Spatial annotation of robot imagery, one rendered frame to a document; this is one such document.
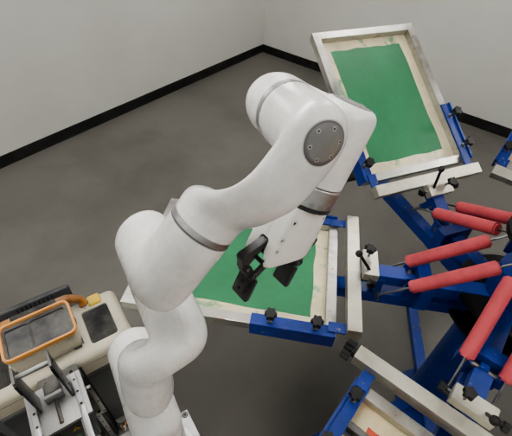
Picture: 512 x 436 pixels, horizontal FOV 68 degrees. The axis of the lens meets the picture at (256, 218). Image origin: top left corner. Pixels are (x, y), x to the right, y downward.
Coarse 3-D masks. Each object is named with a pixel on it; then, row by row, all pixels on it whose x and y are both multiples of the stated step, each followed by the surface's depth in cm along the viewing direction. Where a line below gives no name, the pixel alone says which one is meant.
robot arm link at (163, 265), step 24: (144, 216) 52; (168, 216) 46; (120, 240) 51; (144, 240) 49; (168, 240) 45; (192, 240) 44; (144, 264) 46; (168, 264) 45; (192, 264) 45; (144, 288) 46; (168, 288) 46; (192, 288) 48
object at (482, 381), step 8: (472, 376) 119; (480, 376) 119; (488, 376) 119; (464, 384) 120; (472, 384) 117; (480, 384) 118; (488, 384) 118; (480, 392) 116; (488, 392) 116; (456, 408) 113
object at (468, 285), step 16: (432, 224) 171; (432, 240) 169; (448, 240) 165; (464, 256) 160; (480, 256) 158; (416, 272) 150; (448, 288) 146; (464, 288) 146; (480, 288) 146; (416, 304) 146; (496, 336) 132; (480, 352) 124; (496, 352) 124; (464, 368) 125; (496, 368) 123; (496, 384) 120
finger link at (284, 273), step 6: (288, 264) 60; (294, 264) 60; (276, 270) 61; (282, 270) 61; (288, 270) 60; (294, 270) 59; (276, 276) 62; (282, 276) 61; (288, 276) 60; (282, 282) 61; (288, 282) 60
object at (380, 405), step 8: (368, 392) 120; (368, 400) 118; (376, 400) 118; (384, 400) 118; (376, 408) 118; (384, 408) 116; (392, 408) 116; (384, 416) 117; (392, 416) 115; (400, 416) 115; (408, 416) 115; (392, 424) 116; (400, 424) 113; (408, 424) 113; (416, 424) 114; (408, 432) 113; (416, 432) 112; (424, 432) 112
